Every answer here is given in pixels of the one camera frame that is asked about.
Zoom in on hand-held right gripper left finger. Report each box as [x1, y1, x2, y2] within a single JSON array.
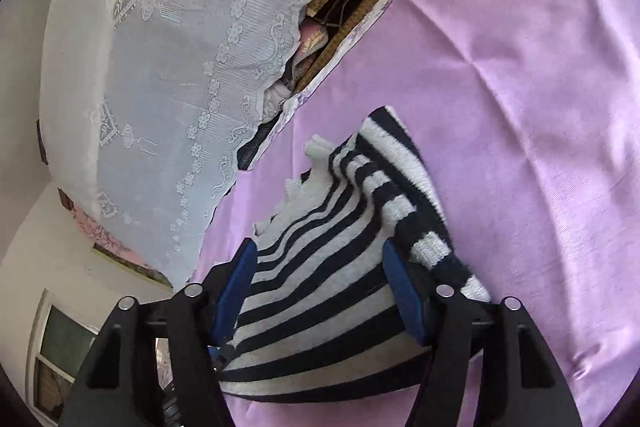
[[60, 237, 258, 427]]

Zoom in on white lace cloth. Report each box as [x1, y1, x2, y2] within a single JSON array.
[[39, 0, 396, 288]]

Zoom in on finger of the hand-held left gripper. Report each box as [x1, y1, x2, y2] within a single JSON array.
[[206, 344, 238, 375]]

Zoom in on black grey striped sweater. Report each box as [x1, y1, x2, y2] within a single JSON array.
[[217, 106, 493, 404]]

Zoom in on purple bed sheet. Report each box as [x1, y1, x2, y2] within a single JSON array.
[[192, 0, 638, 427]]

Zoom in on pink floral fabric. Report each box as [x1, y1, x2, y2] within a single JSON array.
[[72, 207, 173, 290]]

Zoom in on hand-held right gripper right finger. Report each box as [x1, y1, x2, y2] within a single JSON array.
[[382, 239, 583, 427]]

